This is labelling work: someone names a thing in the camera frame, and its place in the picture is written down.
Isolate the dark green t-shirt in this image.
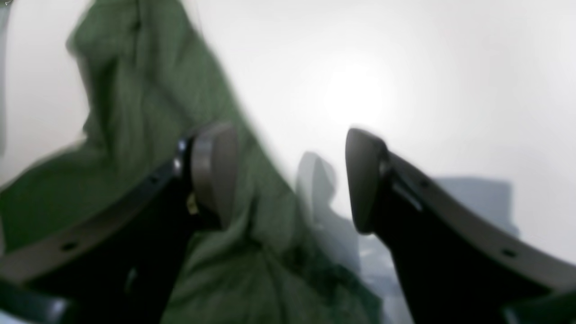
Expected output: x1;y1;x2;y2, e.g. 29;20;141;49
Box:
1;0;381;324

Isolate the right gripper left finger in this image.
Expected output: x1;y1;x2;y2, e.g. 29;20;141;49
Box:
173;122;239;230

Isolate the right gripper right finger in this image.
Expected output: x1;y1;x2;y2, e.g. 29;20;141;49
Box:
345;128;393;234

